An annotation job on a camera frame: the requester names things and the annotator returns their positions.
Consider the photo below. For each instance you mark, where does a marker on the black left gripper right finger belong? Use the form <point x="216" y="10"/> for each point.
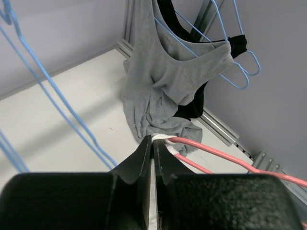
<point x="190" y="201"/>

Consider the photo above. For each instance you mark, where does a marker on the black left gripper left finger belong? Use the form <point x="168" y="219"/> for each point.
<point x="114" y="200"/>

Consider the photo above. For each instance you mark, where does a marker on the white tank top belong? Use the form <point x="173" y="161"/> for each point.
<point x="166" y="140"/>

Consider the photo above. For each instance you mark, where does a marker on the pink wire hanger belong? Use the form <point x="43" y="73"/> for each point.
<point x="227" y="163"/>

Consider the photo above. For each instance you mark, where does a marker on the blue wire hanger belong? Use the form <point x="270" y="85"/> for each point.
<point x="12" y="155"/>
<point x="9" y="16"/>

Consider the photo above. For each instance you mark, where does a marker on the black tank top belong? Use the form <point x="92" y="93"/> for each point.
<point x="218" y="59"/>

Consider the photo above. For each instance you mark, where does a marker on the blue hanger with black top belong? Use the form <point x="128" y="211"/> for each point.
<point x="177" y="52"/>

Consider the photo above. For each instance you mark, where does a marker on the blue hanger far right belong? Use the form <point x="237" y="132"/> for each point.
<point x="238" y="43"/>

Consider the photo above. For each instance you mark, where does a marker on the aluminium frame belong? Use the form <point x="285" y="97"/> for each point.
<point x="197" y="155"/>

